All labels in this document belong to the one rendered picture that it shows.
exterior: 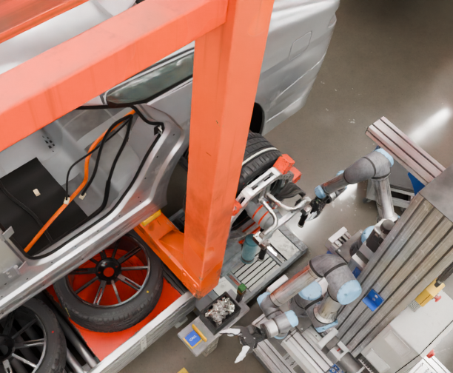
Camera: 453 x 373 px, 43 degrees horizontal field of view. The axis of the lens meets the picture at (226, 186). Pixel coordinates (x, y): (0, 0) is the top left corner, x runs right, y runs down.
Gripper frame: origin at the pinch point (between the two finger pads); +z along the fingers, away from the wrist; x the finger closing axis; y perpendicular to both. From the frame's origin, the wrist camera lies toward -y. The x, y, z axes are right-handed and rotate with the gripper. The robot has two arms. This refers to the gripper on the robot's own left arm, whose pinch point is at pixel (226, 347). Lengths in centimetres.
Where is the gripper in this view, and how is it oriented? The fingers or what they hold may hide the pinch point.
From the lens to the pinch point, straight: 258.9
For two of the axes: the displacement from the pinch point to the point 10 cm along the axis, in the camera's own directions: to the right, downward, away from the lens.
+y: -0.3, 6.3, 7.8
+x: -4.5, -7.0, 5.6
